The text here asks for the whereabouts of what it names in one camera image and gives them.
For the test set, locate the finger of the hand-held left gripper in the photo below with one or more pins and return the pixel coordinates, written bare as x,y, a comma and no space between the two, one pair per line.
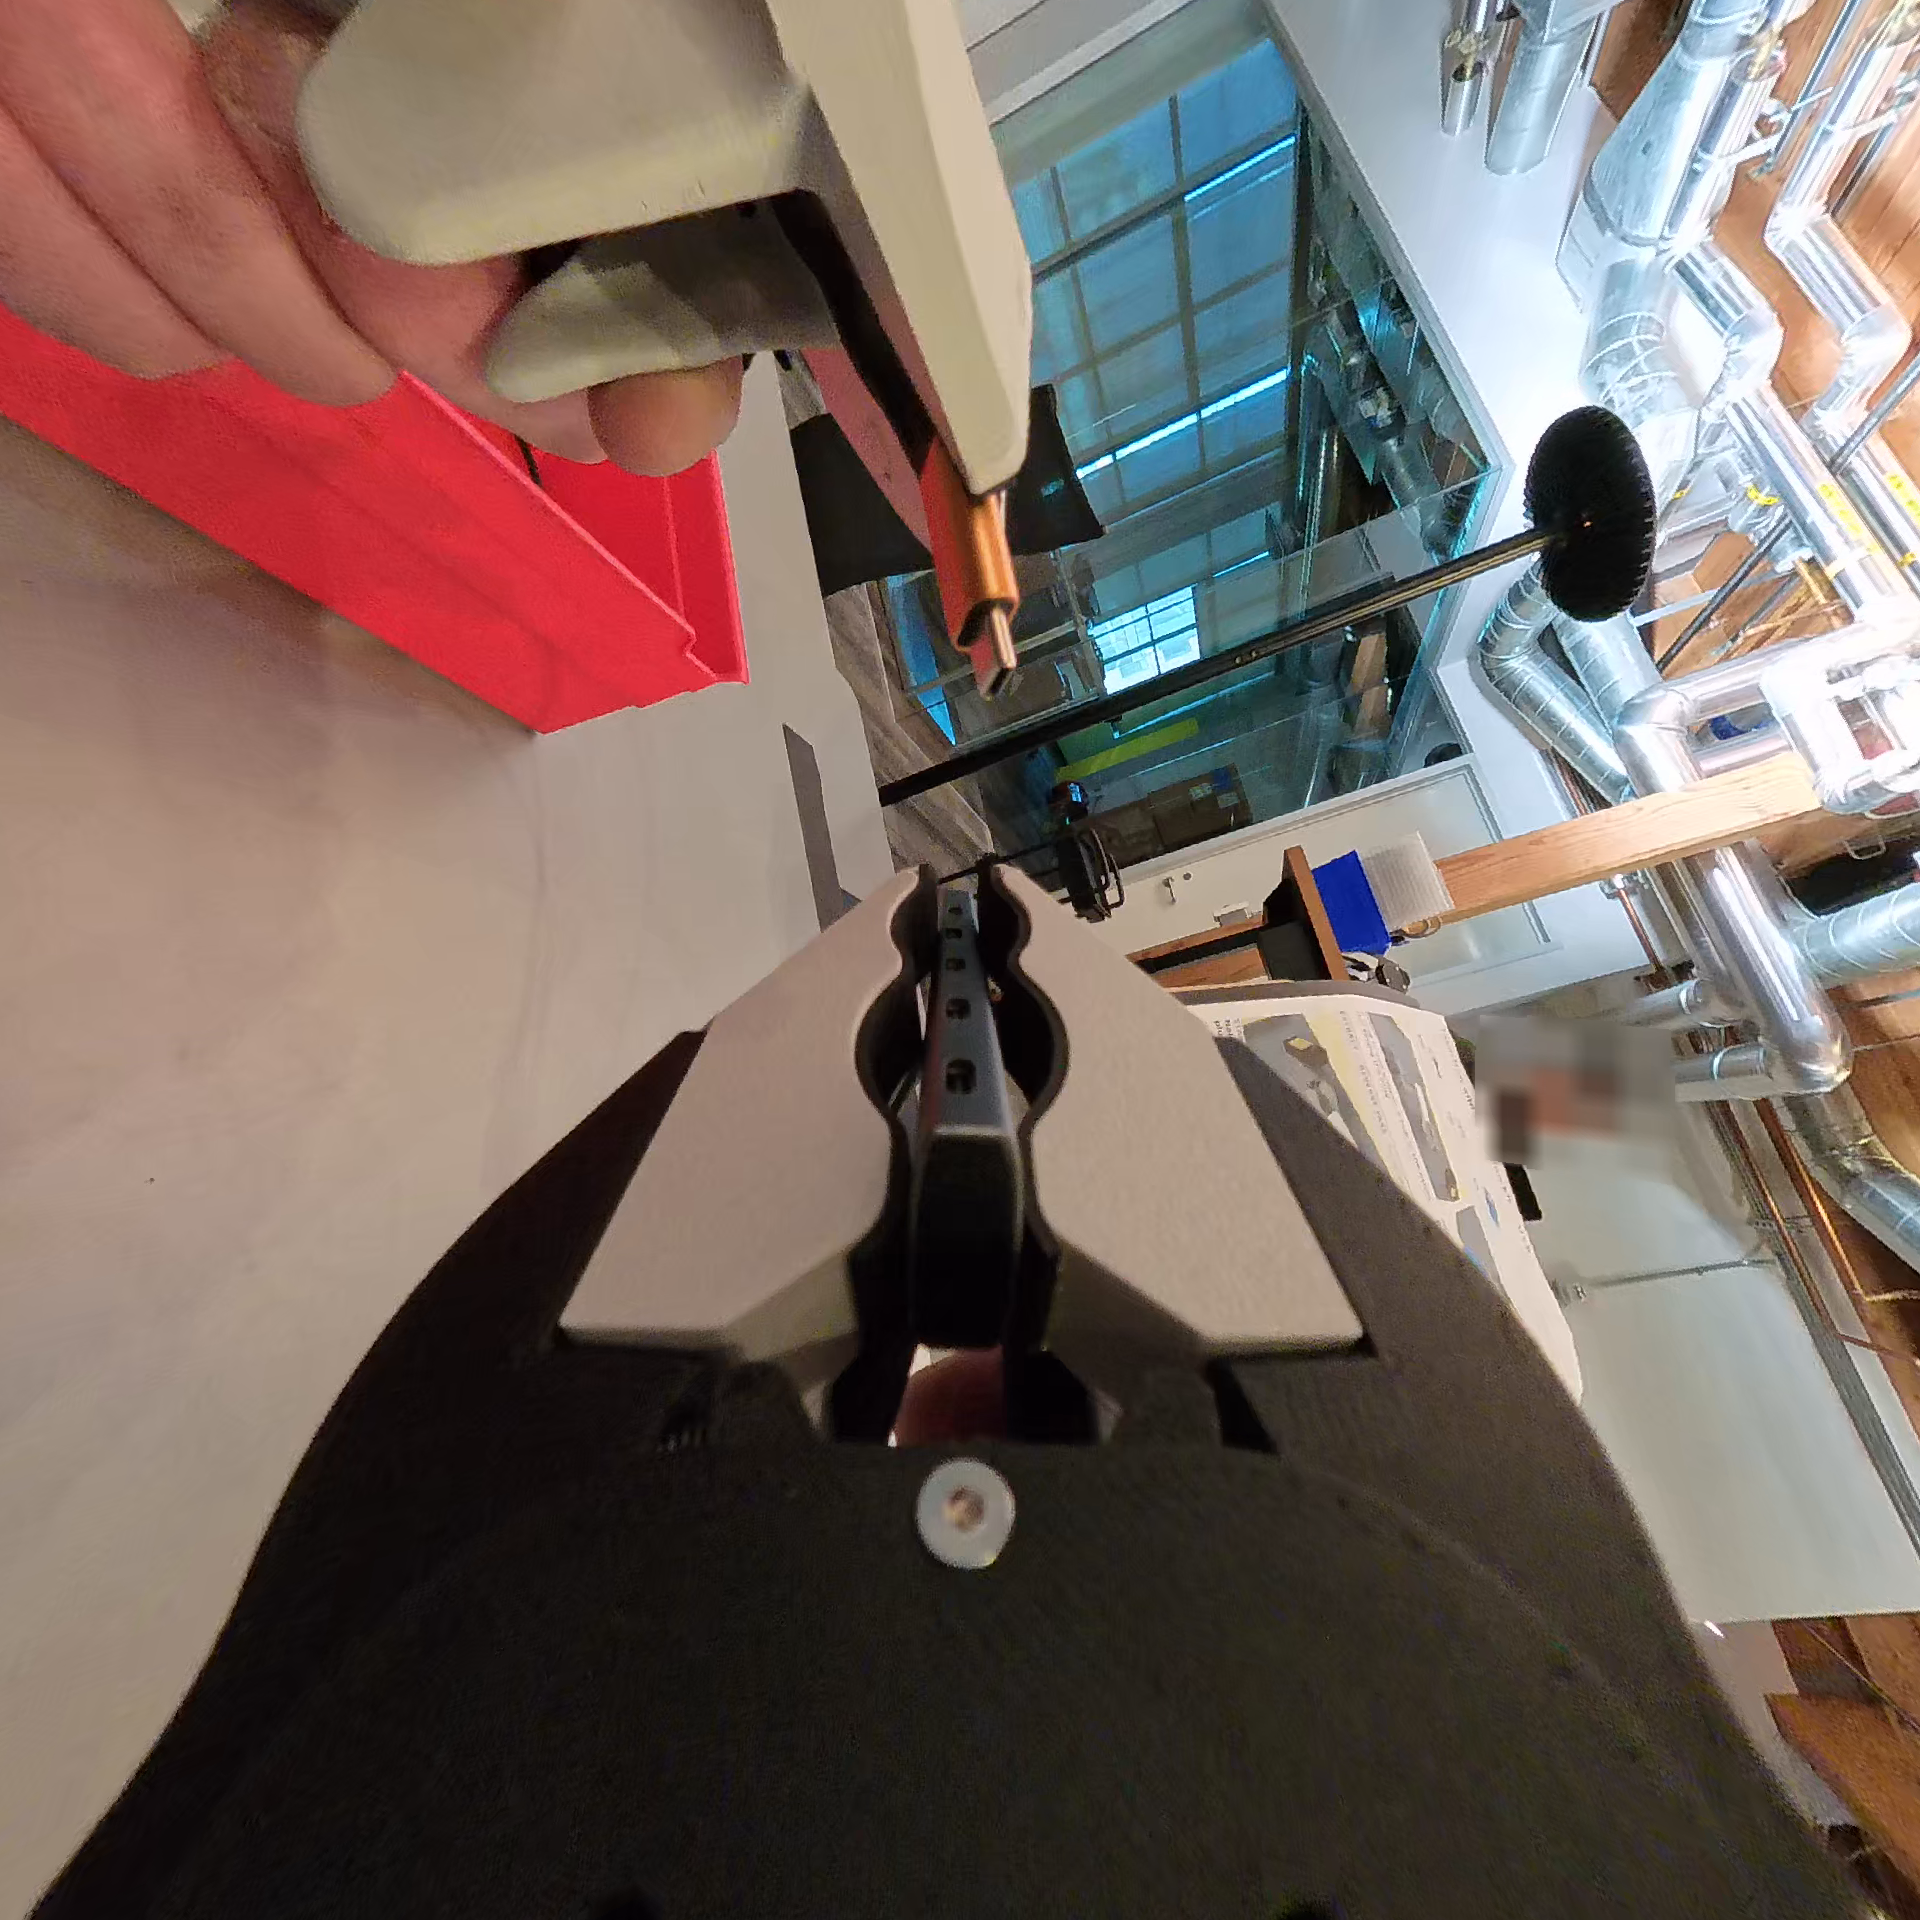
914,225

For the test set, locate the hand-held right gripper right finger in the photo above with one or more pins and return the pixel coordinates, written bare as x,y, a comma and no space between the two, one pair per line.
1181,1204

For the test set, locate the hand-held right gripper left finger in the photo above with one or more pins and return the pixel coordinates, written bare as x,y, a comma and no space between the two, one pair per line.
741,1183

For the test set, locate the black utility cart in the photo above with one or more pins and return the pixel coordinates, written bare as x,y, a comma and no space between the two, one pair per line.
1089,871

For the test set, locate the slim dark usb hub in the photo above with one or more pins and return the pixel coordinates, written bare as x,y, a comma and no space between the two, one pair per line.
960,1113

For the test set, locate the printed instruction sheet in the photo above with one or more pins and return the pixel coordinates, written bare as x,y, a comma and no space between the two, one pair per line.
1408,1113

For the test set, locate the black floor lamp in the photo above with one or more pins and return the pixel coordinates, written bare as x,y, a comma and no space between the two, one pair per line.
1595,515

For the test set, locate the black high-back chair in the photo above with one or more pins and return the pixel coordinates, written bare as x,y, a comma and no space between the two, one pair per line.
850,515

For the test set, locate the blue box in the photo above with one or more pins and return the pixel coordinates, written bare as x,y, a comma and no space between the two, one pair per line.
1351,898

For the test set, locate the red plastic bin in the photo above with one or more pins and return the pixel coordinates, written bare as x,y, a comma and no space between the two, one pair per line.
449,570

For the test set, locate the silver air duct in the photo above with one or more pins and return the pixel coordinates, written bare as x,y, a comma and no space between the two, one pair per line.
1664,738

